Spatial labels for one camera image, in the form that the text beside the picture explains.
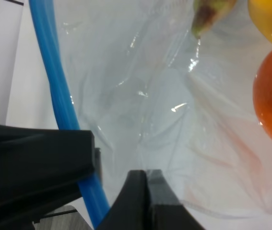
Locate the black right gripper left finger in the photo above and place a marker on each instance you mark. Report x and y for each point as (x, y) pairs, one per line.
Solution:
(130, 210)

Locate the clear zip bag blue seal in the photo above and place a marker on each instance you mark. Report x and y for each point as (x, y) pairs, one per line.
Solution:
(158, 98)

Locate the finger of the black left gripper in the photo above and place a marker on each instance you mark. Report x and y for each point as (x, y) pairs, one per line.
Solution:
(40, 170)

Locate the purple eggplant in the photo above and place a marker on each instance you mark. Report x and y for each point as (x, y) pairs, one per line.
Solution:
(207, 13)

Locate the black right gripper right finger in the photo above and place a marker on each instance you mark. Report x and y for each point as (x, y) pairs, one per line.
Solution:
(165, 210)

